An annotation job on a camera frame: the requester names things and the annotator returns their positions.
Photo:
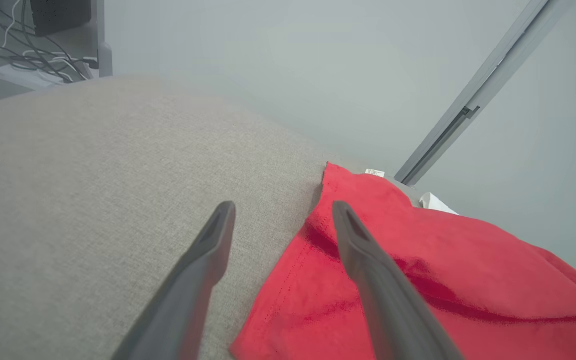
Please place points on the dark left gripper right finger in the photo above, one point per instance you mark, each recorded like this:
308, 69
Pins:
383, 295

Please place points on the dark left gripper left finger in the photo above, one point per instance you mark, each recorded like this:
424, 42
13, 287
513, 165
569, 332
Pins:
188, 290

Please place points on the red shorts with white panel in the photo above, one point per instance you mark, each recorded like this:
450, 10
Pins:
468, 260

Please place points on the grey metal table leg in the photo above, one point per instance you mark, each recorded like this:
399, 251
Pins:
105, 60

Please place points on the white power strip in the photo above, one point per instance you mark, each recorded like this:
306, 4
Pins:
23, 76

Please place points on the black box under desk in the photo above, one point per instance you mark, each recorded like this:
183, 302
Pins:
60, 15

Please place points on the grey wall post bracket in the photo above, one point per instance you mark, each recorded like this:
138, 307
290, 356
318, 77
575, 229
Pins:
492, 75

